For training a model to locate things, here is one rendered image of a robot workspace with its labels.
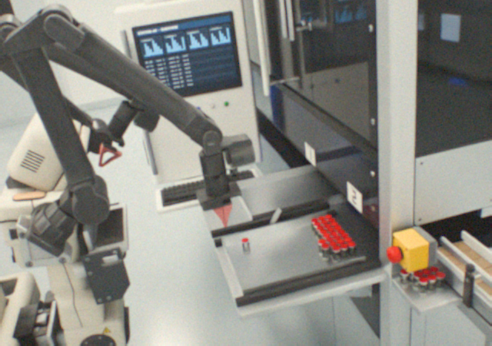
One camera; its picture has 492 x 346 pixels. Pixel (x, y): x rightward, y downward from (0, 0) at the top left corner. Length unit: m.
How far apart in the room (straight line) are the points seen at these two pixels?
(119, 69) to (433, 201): 0.79
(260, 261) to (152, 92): 0.62
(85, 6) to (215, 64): 4.62
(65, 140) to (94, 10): 5.50
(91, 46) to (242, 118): 1.18
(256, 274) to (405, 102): 0.60
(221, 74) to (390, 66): 1.04
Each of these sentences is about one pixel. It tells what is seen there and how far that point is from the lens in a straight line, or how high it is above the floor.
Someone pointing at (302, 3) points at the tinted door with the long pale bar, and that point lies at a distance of 1.51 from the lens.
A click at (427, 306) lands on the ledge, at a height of 0.88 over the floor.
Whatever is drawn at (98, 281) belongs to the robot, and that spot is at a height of 0.96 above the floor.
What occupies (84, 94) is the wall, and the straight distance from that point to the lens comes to 6.66.
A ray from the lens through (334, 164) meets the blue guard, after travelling 1.46.
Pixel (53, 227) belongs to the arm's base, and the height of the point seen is 1.21.
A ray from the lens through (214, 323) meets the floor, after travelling 2.52.
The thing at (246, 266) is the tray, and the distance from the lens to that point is 1.36.
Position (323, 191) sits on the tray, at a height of 0.88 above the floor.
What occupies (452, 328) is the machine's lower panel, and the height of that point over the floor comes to 0.62.
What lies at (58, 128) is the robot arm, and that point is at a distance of 1.01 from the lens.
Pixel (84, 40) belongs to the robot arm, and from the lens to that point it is 0.95.
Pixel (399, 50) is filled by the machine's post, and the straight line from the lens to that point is 1.05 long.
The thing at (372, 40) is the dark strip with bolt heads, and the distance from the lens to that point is 1.11.
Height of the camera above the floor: 1.69
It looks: 25 degrees down
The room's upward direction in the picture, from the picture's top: 8 degrees counter-clockwise
